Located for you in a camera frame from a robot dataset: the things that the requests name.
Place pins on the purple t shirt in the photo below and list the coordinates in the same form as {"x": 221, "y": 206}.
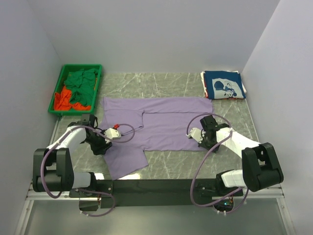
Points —
{"x": 149, "y": 124}

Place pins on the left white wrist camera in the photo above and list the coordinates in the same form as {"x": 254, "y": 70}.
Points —
{"x": 112, "y": 133}

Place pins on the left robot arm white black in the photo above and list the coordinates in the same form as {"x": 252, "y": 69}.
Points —
{"x": 52, "y": 166}

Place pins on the orange t shirt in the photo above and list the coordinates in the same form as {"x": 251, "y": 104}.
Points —
{"x": 62, "y": 102}

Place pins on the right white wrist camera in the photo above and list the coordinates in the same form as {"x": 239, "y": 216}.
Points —
{"x": 196, "y": 134}

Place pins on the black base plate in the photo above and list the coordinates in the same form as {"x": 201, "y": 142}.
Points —
{"x": 161, "y": 192}

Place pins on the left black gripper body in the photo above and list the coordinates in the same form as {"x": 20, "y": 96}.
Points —
{"x": 98, "y": 143}

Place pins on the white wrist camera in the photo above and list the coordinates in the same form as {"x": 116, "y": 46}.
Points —
{"x": 196, "y": 134}
{"x": 112, "y": 133}

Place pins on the navy printed folded t shirt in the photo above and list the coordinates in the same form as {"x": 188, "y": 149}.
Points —
{"x": 224, "y": 85}

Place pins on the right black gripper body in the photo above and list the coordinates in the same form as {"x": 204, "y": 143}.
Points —
{"x": 206, "y": 144}

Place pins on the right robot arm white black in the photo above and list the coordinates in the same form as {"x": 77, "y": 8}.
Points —
{"x": 260, "y": 166}

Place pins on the green plastic bin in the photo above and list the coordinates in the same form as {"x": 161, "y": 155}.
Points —
{"x": 66, "y": 69}

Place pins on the aluminium rail frame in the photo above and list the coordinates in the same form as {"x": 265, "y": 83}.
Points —
{"x": 263, "y": 213}

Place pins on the white folded t shirt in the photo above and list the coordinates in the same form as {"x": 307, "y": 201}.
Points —
{"x": 203, "y": 84}

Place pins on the green t shirt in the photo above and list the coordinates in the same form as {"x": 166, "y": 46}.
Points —
{"x": 81, "y": 83}

